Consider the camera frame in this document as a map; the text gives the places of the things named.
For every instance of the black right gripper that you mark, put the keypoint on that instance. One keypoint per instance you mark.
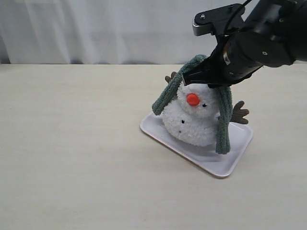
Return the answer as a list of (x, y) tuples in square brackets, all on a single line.
[(237, 58)]

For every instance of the white plush snowman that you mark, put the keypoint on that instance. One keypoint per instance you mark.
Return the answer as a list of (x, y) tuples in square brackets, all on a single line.
[(192, 115)]

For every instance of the white rectangular tray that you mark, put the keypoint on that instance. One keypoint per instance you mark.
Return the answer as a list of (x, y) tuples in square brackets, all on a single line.
[(205, 158)]

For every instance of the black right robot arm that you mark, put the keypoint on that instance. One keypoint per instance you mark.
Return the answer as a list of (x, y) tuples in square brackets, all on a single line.
[(273, 35)]

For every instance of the white curtain backdrop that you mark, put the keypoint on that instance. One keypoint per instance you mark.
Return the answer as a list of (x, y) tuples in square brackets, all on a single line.
[(102, 31)]

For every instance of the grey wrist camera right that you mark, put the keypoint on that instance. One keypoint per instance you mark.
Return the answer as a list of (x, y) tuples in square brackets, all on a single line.
[(219, 21)]

